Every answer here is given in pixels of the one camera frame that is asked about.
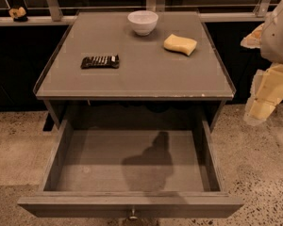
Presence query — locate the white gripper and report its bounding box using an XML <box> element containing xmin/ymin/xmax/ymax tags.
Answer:
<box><xmin>241</xmin><ymin>0</ymin><xmax>283</xmax><ymax>126</ymax></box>

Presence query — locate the open grey top drawer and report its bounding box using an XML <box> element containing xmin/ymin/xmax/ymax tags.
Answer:
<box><xmin>18</xmin><ymin>121</ymin><xmax>243</xmax><ymax>219</ymax></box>

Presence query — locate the small yellow object on ledge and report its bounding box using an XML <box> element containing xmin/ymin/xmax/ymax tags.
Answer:
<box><xmin>8</xmin><ymin>6</ymin><xmax>27</xmax><ymax>22</ymax></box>

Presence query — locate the grey cabinet with glass top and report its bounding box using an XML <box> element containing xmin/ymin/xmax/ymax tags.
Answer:
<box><xmin>34</xmin><ymin>11</ymin><xmax>235</xmax><ymax>123</ymax></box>

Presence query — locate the metal window railing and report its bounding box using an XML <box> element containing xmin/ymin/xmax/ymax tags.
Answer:
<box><xmin>0</xmin><ymin>0</ymin><xmax>283</xmax><ymax>27</ymax></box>

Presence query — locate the yellow sponge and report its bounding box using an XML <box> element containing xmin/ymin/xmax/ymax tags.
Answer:
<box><xmin>163</xmin><ymin>34</ymin><xmax>197</xmax><ymax>56</ymax></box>

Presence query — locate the metal drawer knob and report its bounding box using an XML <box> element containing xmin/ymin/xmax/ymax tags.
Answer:
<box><xmin>127</xmin><ymin>208</ymin><xmax>139</xmax><ymax>221</ymax></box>

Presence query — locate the white ceramic bowl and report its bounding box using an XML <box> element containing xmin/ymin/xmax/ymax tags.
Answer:
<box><xmin>127</xmin><ymin>10</ymin><xmax>158</xmax><ymax>36</ymax></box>

